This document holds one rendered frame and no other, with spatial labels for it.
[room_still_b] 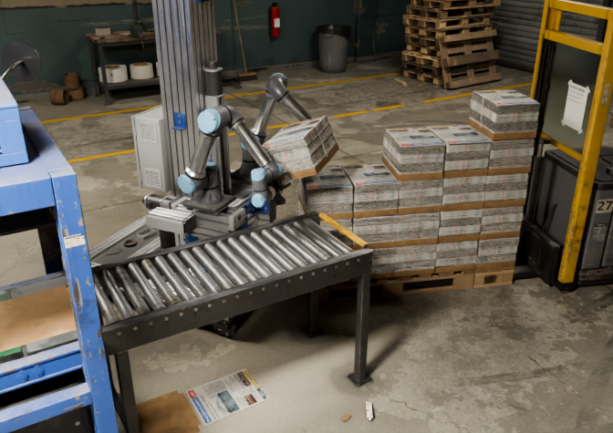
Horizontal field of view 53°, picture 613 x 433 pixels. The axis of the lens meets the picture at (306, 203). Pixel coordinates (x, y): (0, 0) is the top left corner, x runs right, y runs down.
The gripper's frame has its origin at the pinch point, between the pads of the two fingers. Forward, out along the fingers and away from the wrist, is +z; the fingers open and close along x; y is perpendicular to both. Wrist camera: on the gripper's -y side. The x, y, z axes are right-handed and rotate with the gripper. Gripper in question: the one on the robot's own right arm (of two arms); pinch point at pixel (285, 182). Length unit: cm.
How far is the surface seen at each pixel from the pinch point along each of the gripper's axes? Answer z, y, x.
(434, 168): 66, -29, -67
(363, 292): -36, -56, -41
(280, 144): -3.3, 22.4, -7.3
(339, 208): 35.6, -32.5, -11.2
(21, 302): -130, 7, 70
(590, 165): 97, -57, -153
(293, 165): -2.0, 9.0, -9.7
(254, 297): -83, -28, -11
